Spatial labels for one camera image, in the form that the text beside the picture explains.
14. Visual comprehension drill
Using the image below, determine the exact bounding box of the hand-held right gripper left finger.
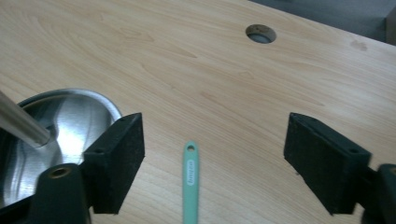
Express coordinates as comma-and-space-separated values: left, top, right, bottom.
82, 112, 146, 216

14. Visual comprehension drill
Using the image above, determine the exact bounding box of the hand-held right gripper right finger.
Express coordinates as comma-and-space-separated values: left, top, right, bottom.
283, 112, 373, 217

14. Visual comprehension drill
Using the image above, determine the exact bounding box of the green plastic utensil handle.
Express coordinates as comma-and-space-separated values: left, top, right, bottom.
181, 140, 200, 224

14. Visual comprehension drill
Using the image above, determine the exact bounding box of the stainless steel bowl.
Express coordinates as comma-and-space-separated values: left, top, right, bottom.
0, 88, 123, 210

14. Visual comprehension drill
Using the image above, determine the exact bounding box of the metal rod handle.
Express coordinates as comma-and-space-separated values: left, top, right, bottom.
0, 90, 51, 149

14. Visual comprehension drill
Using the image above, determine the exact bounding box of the round cable hole in table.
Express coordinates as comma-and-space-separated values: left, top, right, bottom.
245, 23, 277, 45

